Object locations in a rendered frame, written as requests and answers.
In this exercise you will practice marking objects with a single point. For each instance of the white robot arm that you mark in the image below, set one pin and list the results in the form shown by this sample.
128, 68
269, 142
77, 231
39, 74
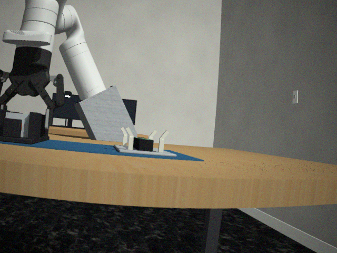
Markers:
52, 17

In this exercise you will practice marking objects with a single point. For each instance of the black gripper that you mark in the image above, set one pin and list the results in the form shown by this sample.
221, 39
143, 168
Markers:
30, 76

